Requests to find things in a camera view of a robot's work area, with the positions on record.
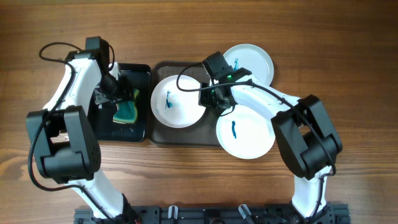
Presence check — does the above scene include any black cable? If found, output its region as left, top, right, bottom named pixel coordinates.
left=27, top=42, right=116, bottom=223
left=175, top=61, right=337, bottom=223

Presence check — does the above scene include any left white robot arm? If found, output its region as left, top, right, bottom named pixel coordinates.
left=25, top=37, right=141, bottom=223

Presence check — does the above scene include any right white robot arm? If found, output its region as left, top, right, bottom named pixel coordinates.
left=199, top=52, right=343, bottom=223

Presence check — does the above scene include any left black cable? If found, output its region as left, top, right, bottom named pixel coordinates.
left=27, top=42, right=116, bottom=223

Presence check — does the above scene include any large dark serving tray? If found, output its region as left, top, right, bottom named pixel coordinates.
left=146, top=61, right=220, bottom=147

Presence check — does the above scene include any pale blue plate top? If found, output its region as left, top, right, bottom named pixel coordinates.
left=223, top=44, right=274, bottom=86

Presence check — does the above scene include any right black cable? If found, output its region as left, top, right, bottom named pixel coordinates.
left=175, top=61, right=337, bottom=223

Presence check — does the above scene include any green yellow sponge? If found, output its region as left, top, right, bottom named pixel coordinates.
left=113, top=89, right=139, bottom=124

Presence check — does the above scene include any white plate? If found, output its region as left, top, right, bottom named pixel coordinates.
left=216, top=105, right=275, bottom=159
left=150, top=75, right=206, bottom=128

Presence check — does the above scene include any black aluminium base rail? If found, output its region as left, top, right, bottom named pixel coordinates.
left=73, top=203, right=351, bottom=224

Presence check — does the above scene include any black water basin tray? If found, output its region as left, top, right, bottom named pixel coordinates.
left=88, top=63, right=151, bottom=142

